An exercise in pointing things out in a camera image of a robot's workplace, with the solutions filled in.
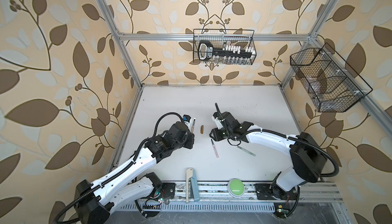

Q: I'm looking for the rear black wire basket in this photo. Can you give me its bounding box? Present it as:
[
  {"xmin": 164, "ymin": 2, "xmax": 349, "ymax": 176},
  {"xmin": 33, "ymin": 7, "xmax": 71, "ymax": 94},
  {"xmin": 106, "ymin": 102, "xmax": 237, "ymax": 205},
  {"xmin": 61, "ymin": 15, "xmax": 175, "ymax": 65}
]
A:
[{"xmin": 193, "ymin": 28, "xmax": 257, "ymax": 65}]

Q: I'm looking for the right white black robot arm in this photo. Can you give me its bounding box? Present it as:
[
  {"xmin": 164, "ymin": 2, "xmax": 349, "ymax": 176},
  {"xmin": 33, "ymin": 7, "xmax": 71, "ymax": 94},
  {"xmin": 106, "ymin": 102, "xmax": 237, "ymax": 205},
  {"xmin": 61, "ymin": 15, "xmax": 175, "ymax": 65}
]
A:
[{"xmin": 209, "ymin": 106, "xmax": 340, "ymax": 200}]

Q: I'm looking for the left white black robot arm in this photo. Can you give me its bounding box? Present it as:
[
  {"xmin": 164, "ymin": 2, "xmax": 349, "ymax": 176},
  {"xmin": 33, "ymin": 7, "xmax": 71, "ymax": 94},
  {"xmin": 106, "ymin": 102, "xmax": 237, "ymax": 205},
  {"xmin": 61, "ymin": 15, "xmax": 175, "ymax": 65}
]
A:
[{"xmin": 53, "ymin": 115, "xmax": 195, "ymax": 224}]

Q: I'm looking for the brown pen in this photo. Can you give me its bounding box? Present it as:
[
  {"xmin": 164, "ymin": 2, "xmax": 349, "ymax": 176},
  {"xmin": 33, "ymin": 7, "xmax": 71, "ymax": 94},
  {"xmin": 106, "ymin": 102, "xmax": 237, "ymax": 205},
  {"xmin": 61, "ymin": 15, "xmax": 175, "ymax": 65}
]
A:
[{"xmin": 190, "ymin": 118, "xmax": 196, "ymax": 134}]

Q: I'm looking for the side black wire basket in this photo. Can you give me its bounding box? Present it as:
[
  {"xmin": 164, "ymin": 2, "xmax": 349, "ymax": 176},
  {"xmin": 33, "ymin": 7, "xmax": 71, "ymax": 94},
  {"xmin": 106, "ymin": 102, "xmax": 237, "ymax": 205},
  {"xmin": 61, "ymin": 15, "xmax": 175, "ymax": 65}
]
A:
[{"xmin": 290, "ymin": 43, "xmax": 373, "ymax": 113}]

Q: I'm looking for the pink pen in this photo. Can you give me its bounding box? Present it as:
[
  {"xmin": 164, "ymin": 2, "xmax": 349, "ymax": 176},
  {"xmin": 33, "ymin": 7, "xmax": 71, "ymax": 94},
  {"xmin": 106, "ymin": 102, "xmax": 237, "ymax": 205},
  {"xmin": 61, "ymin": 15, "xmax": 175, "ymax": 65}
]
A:
[{"xmin": 211, "ymin": 139, "xmax": 219, "ymax": 158}]

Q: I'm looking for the green pen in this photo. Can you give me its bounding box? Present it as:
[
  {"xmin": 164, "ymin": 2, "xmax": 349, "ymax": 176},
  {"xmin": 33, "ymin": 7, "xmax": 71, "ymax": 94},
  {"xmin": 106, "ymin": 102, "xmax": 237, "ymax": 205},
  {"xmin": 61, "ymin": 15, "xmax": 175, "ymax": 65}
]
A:
[{"xmin": 236, "ymin": 145, "xmax": 256, "ymax": 157}]

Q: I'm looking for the green round button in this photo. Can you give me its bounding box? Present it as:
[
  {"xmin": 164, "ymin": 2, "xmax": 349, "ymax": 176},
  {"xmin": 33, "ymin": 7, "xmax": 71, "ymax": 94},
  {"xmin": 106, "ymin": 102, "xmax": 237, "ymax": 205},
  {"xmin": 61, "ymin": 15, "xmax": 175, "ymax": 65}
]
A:
[{"xmin": 227, "ymin": 179, "xmax": 245, "ymax": 198}]

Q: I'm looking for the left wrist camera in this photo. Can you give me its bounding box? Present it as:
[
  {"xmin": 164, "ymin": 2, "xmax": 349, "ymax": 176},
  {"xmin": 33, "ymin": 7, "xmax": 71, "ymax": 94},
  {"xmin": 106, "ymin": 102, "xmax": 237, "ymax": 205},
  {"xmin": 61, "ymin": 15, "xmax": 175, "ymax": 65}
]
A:
[{"xmin": 183, "ymin": 114, "xmax": 192, "ymax": 124}]

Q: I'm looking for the black socket set rail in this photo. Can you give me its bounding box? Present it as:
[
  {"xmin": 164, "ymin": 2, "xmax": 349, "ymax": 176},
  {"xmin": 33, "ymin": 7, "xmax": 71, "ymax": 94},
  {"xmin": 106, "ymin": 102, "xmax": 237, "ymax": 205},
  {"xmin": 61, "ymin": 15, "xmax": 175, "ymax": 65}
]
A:
[{"xmin": 197, "ymin": 40, "xmax": 256, "ymax": 61}]

